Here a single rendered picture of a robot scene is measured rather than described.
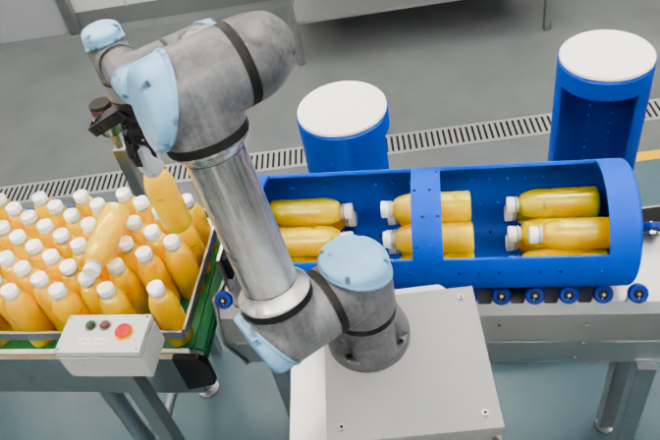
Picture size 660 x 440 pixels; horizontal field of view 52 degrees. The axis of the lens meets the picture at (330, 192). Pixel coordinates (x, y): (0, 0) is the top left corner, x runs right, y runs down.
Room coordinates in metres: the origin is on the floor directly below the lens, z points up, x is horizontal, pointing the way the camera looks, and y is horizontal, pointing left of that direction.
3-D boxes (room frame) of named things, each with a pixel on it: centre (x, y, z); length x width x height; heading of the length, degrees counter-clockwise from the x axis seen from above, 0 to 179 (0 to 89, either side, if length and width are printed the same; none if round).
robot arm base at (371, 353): (0.72, -0.02, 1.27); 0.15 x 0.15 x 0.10
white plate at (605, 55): (1.68, -0.92, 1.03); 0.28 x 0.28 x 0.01
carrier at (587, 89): (1.68, -0.92, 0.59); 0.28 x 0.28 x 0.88
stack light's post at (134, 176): (1.63, 0.58, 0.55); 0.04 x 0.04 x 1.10; 77
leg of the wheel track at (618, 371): (1.01, -0.75, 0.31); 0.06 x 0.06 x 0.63; 77
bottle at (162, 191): (1.18, 0.37, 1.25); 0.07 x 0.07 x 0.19
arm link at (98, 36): (1.15, 0.35, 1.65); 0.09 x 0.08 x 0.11; 26
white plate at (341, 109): (1.68, -0.09, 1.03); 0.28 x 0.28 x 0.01
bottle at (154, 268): (1.18, 0.48, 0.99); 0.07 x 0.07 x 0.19
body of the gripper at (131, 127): (1.16, 0.35, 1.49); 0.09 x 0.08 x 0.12; 73
